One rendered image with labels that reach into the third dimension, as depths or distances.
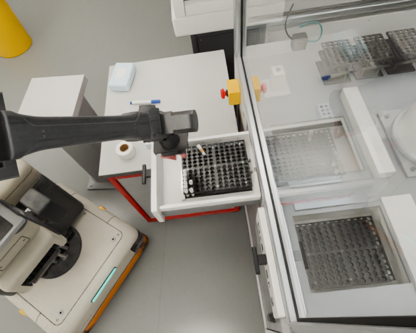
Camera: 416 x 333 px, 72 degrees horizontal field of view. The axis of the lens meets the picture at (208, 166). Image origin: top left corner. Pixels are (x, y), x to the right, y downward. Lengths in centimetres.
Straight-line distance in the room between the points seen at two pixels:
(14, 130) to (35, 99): 121
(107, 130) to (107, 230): 116
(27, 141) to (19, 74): 282
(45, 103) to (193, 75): 72
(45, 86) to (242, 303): 152
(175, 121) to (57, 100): 94
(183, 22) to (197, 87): 33
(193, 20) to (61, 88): 72
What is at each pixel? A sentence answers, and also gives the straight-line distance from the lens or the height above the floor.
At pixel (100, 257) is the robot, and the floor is 28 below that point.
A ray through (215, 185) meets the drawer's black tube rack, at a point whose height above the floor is 90.
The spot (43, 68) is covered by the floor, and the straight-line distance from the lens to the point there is 316.
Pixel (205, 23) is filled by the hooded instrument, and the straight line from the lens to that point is 153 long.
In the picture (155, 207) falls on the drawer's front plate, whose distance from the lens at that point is 89.
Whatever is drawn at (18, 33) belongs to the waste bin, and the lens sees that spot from 340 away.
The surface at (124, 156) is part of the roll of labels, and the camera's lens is 118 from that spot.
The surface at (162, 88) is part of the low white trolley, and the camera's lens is 139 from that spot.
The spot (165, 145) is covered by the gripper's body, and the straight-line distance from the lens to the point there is 79.
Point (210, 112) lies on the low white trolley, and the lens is 125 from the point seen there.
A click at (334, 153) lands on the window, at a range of 35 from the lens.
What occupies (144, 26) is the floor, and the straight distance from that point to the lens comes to 315.
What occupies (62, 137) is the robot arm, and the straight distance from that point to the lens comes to 48.
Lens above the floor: 173
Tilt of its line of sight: 61 degrees down
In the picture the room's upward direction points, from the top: 12 degrees counter-clockwise
